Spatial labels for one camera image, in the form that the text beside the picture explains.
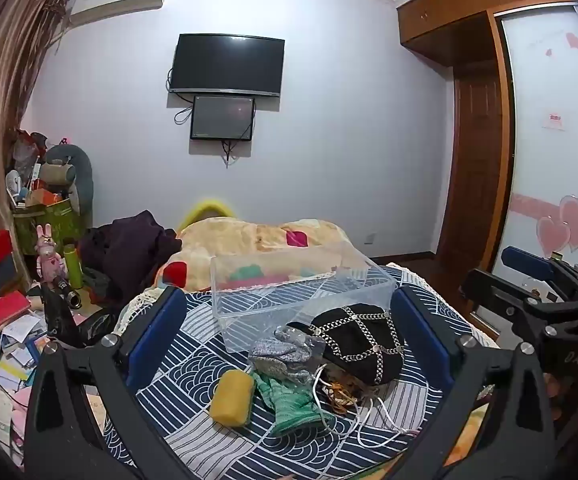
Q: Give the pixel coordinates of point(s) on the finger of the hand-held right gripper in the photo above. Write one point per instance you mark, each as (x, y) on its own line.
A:
(526, 263)
(494, 290)

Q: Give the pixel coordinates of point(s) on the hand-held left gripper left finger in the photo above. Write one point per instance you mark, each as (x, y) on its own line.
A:
(155, 340)

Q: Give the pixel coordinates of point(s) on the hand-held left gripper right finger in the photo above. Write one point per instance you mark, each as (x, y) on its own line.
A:
(421, 340)

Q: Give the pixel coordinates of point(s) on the yellow sponge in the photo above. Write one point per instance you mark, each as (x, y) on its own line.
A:
(231, 399)

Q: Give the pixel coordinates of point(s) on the clear plastic storage box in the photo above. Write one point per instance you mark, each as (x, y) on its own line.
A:
(299, 300)

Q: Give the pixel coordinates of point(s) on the grey glittery glove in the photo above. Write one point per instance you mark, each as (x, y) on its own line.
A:
(284, 352)

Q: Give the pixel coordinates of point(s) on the green knitted glove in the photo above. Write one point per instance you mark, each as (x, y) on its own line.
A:
(289, 402)

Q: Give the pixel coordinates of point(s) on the blue patterned bedsheet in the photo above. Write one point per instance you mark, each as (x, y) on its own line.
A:
(194, 360)

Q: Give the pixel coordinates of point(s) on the black plastic bag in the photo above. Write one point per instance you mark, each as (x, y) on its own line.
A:
(66, 322)

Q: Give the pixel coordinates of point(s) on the dark purple clothes pile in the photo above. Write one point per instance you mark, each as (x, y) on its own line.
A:
(124, 245)

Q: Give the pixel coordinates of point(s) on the black flashlight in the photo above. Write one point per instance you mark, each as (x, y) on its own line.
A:
(66, 291)

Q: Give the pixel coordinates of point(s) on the green bottle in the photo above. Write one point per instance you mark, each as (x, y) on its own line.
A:
(72, 267)

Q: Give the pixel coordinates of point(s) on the brown wooden door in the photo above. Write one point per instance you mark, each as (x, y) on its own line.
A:
(474, 160)

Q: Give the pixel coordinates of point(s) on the pink bunny doll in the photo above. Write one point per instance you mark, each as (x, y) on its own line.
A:
(48, 255)

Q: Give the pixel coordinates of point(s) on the yellow spotted quilt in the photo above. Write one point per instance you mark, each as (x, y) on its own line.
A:
(249, 237)

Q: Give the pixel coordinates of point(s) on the yellow pillow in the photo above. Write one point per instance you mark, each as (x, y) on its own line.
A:
(208, 208)

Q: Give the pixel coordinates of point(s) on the paper note with red print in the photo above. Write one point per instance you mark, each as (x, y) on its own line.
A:
(553, 121)

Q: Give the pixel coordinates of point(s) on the red book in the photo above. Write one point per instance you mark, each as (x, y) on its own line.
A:
(4, 310)

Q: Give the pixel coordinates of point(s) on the pile of papers and books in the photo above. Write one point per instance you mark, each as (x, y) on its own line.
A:
(4, 375)

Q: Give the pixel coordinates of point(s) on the green storage box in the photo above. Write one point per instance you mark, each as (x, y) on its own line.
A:
(49, 220)

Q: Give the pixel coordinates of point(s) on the grey plush toy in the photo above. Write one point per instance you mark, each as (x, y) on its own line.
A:
(76, 170)

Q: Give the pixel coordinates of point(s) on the white heart wardrobe door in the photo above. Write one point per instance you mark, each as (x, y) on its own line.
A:
(544, 75)

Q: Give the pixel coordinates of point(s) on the small white fan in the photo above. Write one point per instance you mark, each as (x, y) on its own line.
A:
(13, 181)

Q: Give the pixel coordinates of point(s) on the wooden overhead cabinet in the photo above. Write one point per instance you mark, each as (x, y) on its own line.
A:
(449, 10)

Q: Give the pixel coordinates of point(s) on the brown striped curtain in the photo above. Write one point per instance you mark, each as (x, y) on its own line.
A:
(4, 85)

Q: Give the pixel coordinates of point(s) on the white air conditioner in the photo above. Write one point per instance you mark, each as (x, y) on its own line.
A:
(116, 2)

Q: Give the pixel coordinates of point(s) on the white wall socket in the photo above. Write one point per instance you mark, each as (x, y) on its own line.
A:
(369, 238)

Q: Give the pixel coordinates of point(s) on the small black wall monitor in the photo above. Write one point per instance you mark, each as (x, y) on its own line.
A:
(223, 117)

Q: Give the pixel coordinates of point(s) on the black wall television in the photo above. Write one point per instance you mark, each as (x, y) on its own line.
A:
(227, 64)

